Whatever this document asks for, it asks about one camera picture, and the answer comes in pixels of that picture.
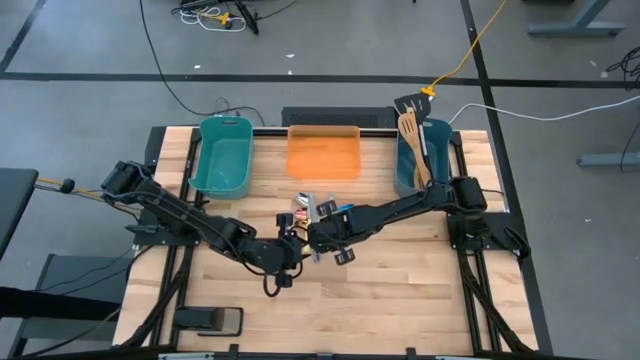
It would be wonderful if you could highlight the white cable bundle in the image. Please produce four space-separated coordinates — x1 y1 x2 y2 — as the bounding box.
178 5 249 34

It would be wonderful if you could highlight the orange translucent plastic bin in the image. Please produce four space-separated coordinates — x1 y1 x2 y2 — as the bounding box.
285 124 362 180

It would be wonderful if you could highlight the black floor cable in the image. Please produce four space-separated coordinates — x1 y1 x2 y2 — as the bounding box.
138 0 267 127

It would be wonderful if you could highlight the black slotted nylon spatula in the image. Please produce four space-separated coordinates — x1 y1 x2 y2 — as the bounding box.
393 92 434 184

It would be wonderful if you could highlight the green plastic bin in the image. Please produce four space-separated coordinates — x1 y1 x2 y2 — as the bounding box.
188 115 255 200

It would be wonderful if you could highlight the yellow floor cable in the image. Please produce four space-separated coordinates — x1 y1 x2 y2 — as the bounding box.
419 0 510 99

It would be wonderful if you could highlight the gray desk foot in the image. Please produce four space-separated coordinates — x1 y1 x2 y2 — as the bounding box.
577 152 640 167
527 0 626 37

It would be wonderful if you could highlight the dark teal plastic bin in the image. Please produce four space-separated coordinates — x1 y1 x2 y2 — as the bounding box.
393 115 455 201

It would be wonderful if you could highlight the black corner plate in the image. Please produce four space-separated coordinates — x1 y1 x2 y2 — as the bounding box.
143 125 167 175

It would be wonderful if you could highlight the yellow and black cable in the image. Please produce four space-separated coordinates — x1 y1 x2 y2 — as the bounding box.
33 175 109 201

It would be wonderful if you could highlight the black padded bench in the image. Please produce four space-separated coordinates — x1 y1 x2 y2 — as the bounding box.
0 168 40 261

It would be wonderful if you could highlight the dark gray cart frame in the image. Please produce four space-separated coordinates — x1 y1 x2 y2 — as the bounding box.
0 252 136 360

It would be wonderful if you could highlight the white floor cable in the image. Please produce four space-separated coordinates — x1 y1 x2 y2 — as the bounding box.
448 94 640 125

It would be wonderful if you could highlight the black aluminium table frame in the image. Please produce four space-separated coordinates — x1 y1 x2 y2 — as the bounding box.
119 124 539 360

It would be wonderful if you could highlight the plain wooden slotted spatula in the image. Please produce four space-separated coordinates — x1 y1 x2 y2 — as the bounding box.
397 107 433 190

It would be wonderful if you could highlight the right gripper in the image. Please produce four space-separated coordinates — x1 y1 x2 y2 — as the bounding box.
307 199 357 266

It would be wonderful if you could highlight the black box device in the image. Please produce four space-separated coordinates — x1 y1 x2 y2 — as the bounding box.
173 305 245 338

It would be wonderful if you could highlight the black cable tangle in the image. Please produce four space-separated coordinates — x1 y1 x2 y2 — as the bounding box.
604 45 640 81

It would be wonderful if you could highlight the black computer case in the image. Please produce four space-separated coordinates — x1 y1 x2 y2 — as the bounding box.
281 105 403 129

